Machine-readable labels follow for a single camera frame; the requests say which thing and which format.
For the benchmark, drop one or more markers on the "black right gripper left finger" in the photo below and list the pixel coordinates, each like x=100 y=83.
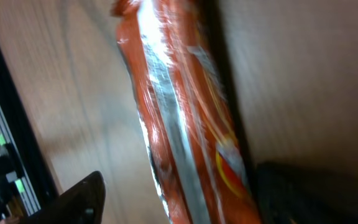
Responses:
x=81 y=204

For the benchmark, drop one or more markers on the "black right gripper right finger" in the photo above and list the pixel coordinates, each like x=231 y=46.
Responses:
x=291 y=194

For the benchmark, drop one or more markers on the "orange brown snack bar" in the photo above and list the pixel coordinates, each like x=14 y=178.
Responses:
x=194 y=153

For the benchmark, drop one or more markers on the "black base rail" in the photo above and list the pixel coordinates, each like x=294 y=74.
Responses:
x=33 y=181

